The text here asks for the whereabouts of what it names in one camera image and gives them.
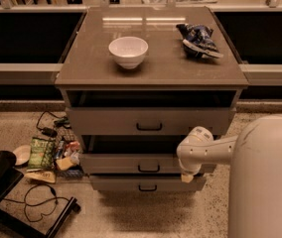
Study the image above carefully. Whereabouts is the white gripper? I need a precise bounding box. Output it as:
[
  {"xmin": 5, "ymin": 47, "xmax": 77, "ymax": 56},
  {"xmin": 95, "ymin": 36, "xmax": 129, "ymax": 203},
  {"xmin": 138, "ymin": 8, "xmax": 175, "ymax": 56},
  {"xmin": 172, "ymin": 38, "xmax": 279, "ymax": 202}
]
[{"xmin": 179, "ymin": 159, "xmax": 202, "ymax": 183}]

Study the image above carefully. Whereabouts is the grey drawer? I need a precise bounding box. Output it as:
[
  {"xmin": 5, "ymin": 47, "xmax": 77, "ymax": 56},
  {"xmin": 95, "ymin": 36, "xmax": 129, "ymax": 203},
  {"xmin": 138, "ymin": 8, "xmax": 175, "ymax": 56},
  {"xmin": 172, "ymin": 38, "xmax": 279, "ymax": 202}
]
[
  {"xmin": 66, "ymin": 107, "xmax": 235, "ymax": 136},
  {"xmin": 89, "ymin": 176, "xmax": 206, "ymax": 192},
  {"xmin": 79, "ymin": 153, "xmax": 217, "ymax": 175}
]

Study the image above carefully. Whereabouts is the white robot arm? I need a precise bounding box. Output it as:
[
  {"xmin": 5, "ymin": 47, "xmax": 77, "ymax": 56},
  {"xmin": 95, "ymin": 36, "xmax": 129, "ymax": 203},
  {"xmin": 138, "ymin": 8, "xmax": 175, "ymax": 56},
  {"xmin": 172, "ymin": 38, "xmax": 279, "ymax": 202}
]
[{"xmin": 177, "ymin": 114, "xmax": 282, "ymax": 238}]

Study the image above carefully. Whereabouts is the grey drawer cabinet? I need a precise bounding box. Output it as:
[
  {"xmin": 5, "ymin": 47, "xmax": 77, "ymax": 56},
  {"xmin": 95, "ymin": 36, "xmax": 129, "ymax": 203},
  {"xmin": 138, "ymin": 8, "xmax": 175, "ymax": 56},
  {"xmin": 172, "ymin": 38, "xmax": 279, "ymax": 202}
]
[{"xmin": 54, "ymin": 6, "xmax": 250, "ymax": 193}]

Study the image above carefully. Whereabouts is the grey bottom drawer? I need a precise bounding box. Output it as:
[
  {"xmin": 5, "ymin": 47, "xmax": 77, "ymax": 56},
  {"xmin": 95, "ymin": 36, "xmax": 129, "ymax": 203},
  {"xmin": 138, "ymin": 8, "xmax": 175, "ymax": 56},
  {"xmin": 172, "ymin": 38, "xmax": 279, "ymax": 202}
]
[{"xmin": 89, "ymin": 176, "xmax": 206, "ymax": 192}]

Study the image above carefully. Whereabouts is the grey top drawer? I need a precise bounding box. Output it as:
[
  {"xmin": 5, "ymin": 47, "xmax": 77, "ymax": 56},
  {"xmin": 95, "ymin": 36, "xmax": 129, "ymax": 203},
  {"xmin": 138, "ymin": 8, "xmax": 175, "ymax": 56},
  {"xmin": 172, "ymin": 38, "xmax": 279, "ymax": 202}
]
[{"xmin": 66, "ymin": 107, "xmax": 235, "ymax": 136}]

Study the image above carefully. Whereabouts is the yellow sponge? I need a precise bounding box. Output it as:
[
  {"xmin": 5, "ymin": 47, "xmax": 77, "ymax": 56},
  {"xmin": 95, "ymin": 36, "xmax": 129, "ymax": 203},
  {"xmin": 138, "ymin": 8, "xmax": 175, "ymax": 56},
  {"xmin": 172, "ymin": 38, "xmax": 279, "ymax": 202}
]
[{"xmin": 56, "ymin": 157, "xmax": 74, "ymax": 171}]

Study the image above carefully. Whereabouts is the blue can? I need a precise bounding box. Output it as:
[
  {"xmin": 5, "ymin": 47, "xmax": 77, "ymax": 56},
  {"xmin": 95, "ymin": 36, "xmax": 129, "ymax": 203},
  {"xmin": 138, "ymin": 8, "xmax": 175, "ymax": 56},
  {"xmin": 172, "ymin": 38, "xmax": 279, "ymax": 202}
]
[{"xmin": 54, "ymin": 140, "xmax": 65, "ymax": 160}]

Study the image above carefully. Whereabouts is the blue chip bag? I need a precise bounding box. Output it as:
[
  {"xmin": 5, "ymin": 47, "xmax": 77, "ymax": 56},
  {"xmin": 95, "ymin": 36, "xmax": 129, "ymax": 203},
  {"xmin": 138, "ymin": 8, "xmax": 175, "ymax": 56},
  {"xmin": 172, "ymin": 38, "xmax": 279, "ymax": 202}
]
[{"xmin": 176, "ymin": 24, "xmax": 223, "ymax": 59}]

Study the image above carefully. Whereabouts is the white bowl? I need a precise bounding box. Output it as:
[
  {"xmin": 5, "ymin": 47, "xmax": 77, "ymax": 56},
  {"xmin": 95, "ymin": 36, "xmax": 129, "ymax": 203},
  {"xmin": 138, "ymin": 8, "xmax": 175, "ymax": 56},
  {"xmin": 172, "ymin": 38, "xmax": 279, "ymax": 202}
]
[{"xmin": 108, "ymin": 37, "xmax": 148, "ymax": 69}]

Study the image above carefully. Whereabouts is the yellow snack bag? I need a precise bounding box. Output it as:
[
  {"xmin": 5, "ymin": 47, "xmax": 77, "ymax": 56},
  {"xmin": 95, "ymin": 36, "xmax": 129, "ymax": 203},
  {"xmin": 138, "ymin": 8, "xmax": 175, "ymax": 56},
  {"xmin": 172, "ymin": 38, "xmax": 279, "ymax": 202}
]
[{"xmin": 25, "ymin": 171, "xmax": 56, "ymax": 183}]

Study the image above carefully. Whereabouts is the green chip bag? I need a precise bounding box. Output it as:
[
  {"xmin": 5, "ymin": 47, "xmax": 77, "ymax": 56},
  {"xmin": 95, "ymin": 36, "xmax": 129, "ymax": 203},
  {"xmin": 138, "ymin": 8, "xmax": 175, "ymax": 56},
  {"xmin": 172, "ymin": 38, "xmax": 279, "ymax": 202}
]
[{"xmin": 27, "ymin": 137, "xmax": 55, "ymax": 171}]

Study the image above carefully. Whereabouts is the white plate on floor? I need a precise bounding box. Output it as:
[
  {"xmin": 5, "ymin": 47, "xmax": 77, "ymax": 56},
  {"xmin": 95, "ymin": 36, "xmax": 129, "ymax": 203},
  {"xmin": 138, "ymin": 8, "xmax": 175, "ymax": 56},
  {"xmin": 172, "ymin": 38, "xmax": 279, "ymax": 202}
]
[{"xmin": 13, "ymin": 145, "xmax": 31, "ymax": 166}]

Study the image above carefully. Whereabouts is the black chair base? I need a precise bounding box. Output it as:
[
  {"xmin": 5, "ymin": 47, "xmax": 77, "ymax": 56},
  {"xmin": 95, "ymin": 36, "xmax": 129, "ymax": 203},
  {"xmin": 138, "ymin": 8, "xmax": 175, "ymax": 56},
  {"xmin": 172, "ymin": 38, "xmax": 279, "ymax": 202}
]
[{"xmin": 0, "ymin": 151, "xmax": 80, "ymax": 238}]

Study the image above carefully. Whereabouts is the black cable on floor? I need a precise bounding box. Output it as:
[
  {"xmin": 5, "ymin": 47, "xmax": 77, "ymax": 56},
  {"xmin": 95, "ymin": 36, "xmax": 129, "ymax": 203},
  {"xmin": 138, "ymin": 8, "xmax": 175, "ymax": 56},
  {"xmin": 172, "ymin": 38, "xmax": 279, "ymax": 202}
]
[{"xmin": 2, "ymin": 182, "xmax": 71, "ymax": 223}]

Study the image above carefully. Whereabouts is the black power adapter cable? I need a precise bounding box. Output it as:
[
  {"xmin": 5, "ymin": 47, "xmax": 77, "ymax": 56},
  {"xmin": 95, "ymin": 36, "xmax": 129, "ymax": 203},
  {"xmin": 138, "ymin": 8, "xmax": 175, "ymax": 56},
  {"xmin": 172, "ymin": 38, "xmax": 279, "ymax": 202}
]
[{"xmin": 35, "ymin": 110, "xmax": 71, "ymax": 139}]

